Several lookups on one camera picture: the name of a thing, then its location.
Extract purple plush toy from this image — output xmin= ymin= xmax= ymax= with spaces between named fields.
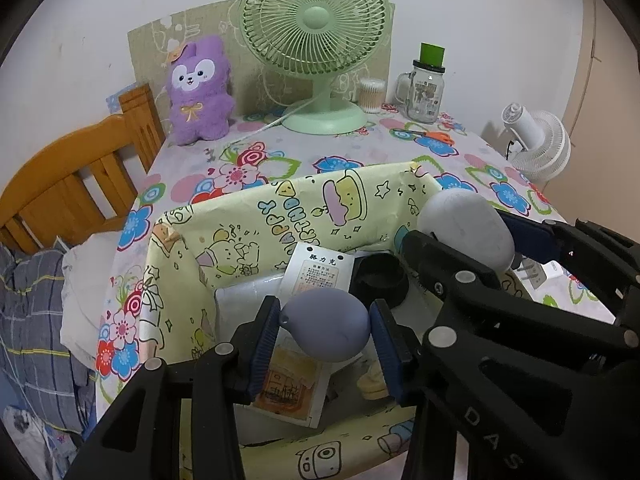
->
xmin=165 ymin=35 xmax=237 ymax=147

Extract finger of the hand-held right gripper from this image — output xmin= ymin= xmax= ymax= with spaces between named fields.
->
xmin=499 ymin=211 xmax=640 ymax=322
xmin=399 ymin=229 xmax=640 ymax=480

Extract beige door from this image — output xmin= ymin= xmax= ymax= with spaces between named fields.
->
xmin=565 ymin=0 xmax=640 ymax=221

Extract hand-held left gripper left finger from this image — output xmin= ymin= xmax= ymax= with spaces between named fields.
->
xmin=75 ymin=296 xmax=279 ymax=480

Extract white box orange label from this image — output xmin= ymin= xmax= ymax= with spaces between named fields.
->
xmin=247 ymin=332 xmax=333 ymax=429

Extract white fan cable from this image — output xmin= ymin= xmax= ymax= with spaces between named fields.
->
xmin=235 ymin=100 xmax=313 ymax=143

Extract black round holder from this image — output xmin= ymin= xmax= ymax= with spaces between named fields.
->
xmin=350 ymin=254 xmax=410 ymax=308

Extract white printed cloth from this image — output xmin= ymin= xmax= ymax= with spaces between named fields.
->
xmin=2 ymin=405 xmax=48 ymax=461

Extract beige patterned board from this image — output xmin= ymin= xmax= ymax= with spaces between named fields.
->
xmin=127 ymin=0 xmax=396 ymax=116

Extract green desk fan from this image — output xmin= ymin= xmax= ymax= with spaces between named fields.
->
xmin=237 ymin=0 xmax=392 ymax=136

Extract cotton swab container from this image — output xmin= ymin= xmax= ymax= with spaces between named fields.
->
xmin=357 ymin=78 xmax=387 ymax=113

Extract blue plaid bedding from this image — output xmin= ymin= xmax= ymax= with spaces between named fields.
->
xmin=0 ymin=245 xmax=98 ymax=433

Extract pale yellow small item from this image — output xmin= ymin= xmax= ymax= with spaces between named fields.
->
xmin=356 ymin=360 xmax=390 ymax=401

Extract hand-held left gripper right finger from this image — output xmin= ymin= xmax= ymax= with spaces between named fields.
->
xmin=369 ymin=299 xmax=426 ymax=408

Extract glass jar mug green lid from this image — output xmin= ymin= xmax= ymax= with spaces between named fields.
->
xmin=397 ymin=42 xmax=447 ymax=124

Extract yellow cartoon print storage box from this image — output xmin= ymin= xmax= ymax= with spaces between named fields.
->
xmin=137 ymin=160 xmax=443 ymax=480

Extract floral tablecloth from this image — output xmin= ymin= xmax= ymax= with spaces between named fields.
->
xmin=95 ymin=102 xmax=618 ymax=408

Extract white medicine box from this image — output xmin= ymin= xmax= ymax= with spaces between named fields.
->
xmin=284 ymin=242 xmax=357 ymax=306

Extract grey rubber blower bulb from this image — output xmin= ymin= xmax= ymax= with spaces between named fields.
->
xmin=279 ymin=287 xmax=373 ymax=363

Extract white plug adapter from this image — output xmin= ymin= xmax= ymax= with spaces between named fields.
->
xmin=515 ymin=255 xmax=568 ymax=291

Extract white clip fan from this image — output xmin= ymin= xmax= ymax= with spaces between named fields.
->
xmin=501 ymin=102 xmax=572 ymax=181

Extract white oval device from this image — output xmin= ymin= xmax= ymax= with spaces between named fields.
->
xmin=417 ymin=192 xmax=516 ymax=273

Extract blue patterned paper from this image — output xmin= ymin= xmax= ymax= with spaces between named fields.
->
xmin=105 ymin=82 xmax=151 ymax=113

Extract orange handled scissors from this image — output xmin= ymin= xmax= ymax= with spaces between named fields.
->
xmin=402 ymin=127 xmax=456 ymax=145

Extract white pillow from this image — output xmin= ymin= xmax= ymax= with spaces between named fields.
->
xmin=60 ymin=232 xmax=122 ymax=366

